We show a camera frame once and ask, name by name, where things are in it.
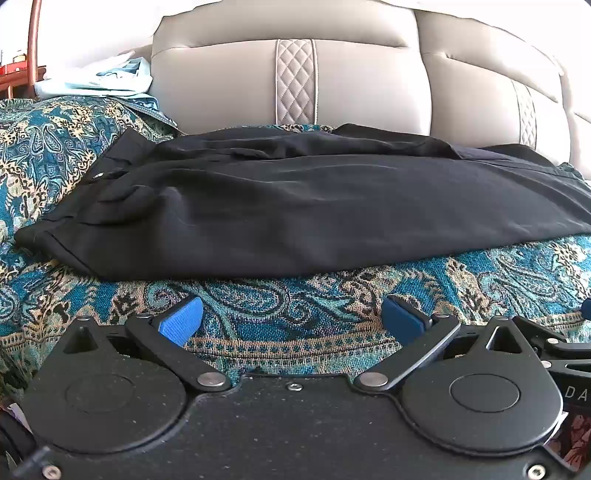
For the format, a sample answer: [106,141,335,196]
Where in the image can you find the curved wooden post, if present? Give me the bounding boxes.
[27,0,43,99]

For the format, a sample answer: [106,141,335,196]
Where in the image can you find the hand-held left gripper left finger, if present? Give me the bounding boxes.
[62,296,232,394]

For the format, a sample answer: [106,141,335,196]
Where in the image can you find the teal paisley blanket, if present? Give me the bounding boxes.
[0,95,591,402]

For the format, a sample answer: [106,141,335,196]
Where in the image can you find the black pants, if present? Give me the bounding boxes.
[14,122,591,282]

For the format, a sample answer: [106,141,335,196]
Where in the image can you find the light blue folded cloth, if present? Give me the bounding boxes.
[34,50,154,100]

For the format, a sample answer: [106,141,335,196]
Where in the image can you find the beige leather sofa backrest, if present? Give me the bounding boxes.
[150,0,591,181]

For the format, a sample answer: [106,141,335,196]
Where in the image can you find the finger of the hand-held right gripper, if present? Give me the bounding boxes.
[512,296,591,371]

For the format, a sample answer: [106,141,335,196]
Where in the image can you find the red box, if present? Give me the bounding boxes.
[0,52,27,75]

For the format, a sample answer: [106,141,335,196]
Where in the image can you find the floral red cloth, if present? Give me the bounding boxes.
[549,411,591,472]

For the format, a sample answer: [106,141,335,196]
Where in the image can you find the wooden side table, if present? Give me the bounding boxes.
[0,65,48,100]

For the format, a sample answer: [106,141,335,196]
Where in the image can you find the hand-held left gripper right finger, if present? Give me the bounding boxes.
[353,294,526,394]

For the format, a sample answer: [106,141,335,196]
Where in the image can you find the blue patterned garment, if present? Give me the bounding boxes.
[121,93,180,130]

